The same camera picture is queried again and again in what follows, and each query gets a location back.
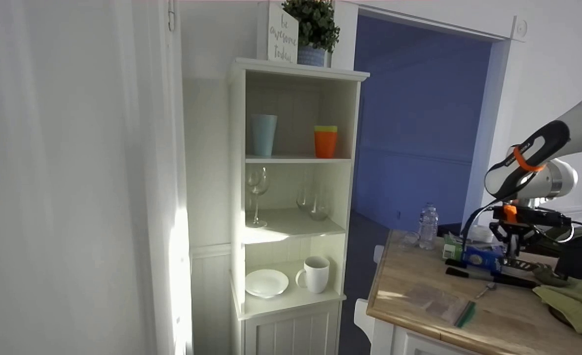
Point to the white lettered sign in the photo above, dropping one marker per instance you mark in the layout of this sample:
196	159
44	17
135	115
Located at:
283	34

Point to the metal spoon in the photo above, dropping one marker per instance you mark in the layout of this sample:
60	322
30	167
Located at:
488	287

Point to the white plate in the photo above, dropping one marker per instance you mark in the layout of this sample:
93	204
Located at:
267	283

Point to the white corner shelf cabinet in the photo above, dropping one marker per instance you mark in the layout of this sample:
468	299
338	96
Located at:
296	316

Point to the tall wine glass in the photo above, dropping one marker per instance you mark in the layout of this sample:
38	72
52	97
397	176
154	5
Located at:
257	188

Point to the teal cup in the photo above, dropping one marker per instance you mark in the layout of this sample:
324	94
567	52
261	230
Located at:
263	135

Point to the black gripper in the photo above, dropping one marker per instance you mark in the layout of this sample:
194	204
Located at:
515	239

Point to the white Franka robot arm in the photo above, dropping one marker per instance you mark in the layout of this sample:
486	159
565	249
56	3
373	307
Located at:
578	131

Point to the orange cup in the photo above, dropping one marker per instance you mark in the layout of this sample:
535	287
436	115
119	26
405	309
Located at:
326	143

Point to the green waffle cloth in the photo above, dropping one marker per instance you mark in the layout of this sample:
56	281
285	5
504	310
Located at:
577	307

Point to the green barcode package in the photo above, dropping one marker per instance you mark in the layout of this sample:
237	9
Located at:
452	249

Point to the small clear glass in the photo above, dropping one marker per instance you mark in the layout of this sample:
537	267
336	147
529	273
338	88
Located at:
302	200
318	208

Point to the black slotted spatula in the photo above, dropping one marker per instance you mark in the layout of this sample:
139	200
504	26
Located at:
541	275

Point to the clear water bottle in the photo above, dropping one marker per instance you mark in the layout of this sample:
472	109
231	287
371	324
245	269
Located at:
427	230

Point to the potted green plant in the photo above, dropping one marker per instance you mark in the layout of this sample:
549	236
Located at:
312	26

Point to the clear plastic bag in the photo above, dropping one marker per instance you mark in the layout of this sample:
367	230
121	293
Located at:
434	301

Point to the blue box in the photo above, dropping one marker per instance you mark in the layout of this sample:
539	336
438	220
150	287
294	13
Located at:
482	257

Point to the white mug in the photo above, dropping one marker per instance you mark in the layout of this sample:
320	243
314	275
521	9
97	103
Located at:
316	275

